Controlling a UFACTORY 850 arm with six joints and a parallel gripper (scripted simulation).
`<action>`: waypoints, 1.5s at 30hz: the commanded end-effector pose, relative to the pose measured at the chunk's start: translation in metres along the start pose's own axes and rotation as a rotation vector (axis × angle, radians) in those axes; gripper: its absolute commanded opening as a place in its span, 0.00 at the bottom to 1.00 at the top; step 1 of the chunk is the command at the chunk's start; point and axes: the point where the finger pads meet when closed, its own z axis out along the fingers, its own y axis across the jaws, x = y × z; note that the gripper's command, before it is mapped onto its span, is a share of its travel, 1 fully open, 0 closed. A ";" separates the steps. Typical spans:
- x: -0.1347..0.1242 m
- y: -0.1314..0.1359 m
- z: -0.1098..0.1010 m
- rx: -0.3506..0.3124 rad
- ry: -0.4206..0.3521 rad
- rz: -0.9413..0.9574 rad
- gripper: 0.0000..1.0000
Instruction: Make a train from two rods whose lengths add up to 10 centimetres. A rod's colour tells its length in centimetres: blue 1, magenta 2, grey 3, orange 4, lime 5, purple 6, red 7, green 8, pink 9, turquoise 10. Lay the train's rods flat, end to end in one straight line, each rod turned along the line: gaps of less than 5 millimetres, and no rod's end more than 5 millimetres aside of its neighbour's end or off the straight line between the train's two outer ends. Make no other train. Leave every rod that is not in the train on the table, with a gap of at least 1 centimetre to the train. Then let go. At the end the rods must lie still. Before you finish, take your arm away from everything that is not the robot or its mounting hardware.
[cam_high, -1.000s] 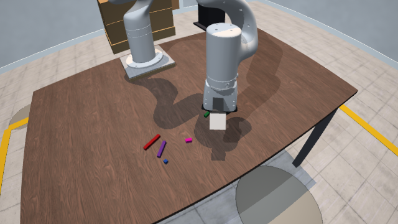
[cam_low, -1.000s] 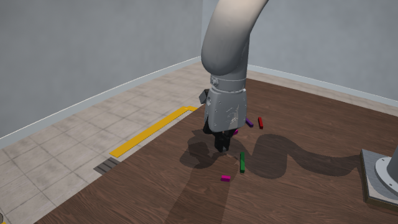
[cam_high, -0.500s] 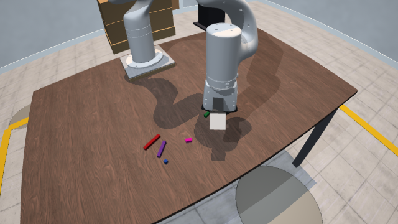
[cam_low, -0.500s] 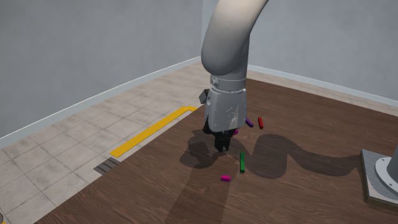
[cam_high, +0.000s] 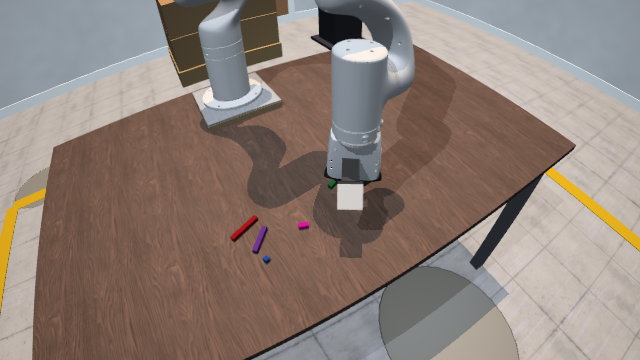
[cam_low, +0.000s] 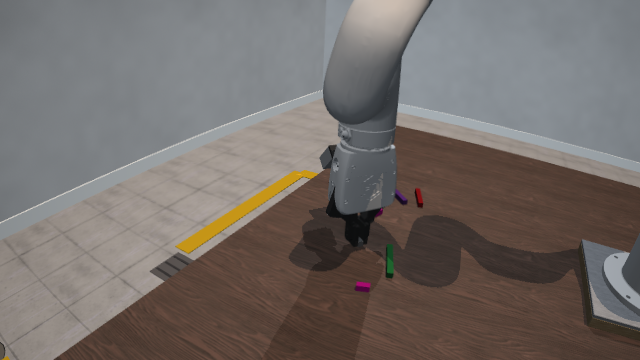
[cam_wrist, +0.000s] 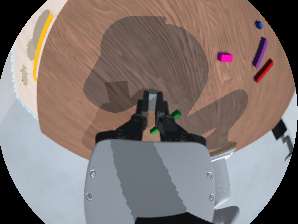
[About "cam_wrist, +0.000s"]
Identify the green rod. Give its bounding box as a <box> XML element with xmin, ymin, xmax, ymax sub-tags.
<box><xmin>150</xmin><ymin>110</ymin><xmax>181</xmax><ymax>135</ymax></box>

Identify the magenta block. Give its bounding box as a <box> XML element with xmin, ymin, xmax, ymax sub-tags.
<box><xmin>217</xmin><ymin>53</ymin><xmax>233</xmax><ymax>62</ymax></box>

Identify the red rod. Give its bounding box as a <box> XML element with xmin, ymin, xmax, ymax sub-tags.
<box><xmin>254</xmin><ymin>58</ymin><xmax>273</xmax><ymax>83</ymax></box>

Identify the purple rod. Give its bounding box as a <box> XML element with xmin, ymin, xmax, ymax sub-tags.
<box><xmin>252</xmin><ymin>37</ymin><xmax>268</xmax><ymax>69</ymax></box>

